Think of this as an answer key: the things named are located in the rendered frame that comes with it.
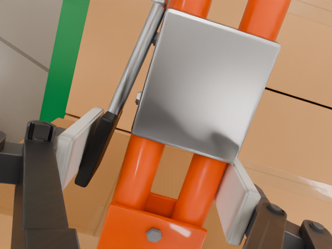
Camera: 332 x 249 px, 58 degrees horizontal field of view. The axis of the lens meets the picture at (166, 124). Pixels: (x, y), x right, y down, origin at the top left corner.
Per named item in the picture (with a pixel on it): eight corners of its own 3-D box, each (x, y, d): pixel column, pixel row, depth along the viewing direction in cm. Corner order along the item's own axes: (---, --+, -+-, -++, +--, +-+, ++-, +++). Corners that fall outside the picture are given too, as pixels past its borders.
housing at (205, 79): (226, 143, 21) (240, 168, 17) (134, 114, 21) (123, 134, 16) (264, 45, 19) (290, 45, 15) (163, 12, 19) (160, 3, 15)
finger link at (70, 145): (59, 197, 14) (43, 192, 14) (95, 148, 21) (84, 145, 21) (72, 140, 14) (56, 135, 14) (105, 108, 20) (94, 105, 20)
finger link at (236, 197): (247, 191, 14) (262, 195, 14) (222, 144, 21) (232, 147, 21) (225, 244, 15) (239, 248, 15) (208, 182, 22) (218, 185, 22)
